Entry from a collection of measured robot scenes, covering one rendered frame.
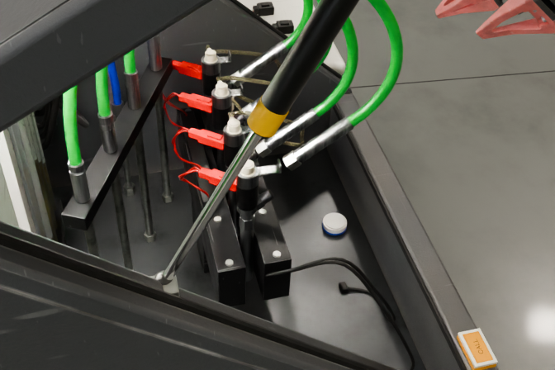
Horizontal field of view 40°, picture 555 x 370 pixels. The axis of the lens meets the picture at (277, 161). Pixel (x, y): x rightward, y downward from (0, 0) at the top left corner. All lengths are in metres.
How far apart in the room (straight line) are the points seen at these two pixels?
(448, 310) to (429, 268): 0.07
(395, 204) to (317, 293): 0.18
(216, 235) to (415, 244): 0.28
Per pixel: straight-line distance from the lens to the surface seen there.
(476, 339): 1.00
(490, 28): 0.84
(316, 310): 1.15
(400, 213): 1.13
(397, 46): 0.88
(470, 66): 3.13
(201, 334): 0.56
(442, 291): 1.05
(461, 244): 2.41
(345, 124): 0.93
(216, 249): 1.02
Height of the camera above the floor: 1.76
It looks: 43 degrees down
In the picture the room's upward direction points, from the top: 3 degrees clockwise
